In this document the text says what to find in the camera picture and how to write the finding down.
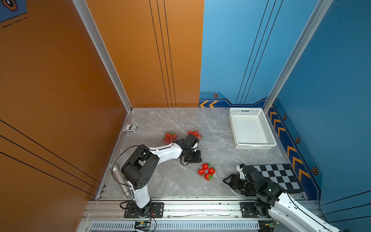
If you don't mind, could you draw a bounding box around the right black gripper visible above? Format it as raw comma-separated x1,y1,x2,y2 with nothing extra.
221,174,257,195

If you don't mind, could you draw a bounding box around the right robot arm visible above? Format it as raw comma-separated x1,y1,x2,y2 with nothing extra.
223,164,340,232

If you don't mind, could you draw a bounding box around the strawberry one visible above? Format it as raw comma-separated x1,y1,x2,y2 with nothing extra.
202,163,209,170

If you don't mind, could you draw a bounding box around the clear clamshell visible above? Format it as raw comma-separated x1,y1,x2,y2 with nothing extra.
197,162,216,182

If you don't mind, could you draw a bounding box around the strawberry four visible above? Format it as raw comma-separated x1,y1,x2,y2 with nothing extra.
204,173,213,181

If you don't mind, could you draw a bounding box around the left aluminium corner post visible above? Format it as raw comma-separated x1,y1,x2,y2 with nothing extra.
72,0,132,114

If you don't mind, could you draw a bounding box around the white perforated plastic basket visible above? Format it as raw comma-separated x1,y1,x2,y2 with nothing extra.
229,108,277,150

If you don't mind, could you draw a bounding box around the left green circuit board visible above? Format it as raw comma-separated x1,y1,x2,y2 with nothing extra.
134,221,151,232

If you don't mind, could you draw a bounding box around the black white checkerboard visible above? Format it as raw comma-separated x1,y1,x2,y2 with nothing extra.
254,163,303,194

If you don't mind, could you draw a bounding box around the strawberry two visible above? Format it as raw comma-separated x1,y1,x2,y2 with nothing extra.
208,168,215,175

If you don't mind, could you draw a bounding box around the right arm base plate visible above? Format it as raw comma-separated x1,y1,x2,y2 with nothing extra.
240,202,282,218

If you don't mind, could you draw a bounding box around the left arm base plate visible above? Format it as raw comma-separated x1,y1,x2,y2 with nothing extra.
124,202,164,219

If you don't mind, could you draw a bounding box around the aluminium corner post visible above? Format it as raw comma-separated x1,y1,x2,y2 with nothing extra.
72,0,132,114
263,0,333,114

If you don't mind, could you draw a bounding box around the right aluminium corner post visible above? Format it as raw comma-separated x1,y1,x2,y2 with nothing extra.
263,0,333,114

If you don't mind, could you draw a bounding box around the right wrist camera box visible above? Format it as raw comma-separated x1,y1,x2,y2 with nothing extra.
236,163,246,180

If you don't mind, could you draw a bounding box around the aluminium front rail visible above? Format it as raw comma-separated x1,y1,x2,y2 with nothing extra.
82,198,325,222

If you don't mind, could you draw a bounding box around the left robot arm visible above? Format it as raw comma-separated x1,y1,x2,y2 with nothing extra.
116,134,202,218

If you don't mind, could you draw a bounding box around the clear plastic clamshell container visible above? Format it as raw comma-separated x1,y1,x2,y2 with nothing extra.
163,132,177,144

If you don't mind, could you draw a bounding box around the grey metal cylinder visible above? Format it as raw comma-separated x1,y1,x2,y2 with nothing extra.
111,164,132,198

